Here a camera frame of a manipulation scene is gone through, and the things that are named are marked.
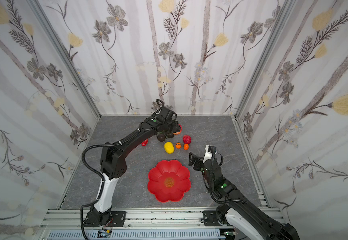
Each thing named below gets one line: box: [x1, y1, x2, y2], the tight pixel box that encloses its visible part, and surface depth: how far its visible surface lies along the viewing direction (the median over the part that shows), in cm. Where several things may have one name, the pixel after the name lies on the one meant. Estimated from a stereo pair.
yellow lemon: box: [164, 141, 175, 154], surface depth 99 cm
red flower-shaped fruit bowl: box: [147, 159, 192, 203], surface depth 88 cm
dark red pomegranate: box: [182, 134, 192, 145], surface depth 103 cm
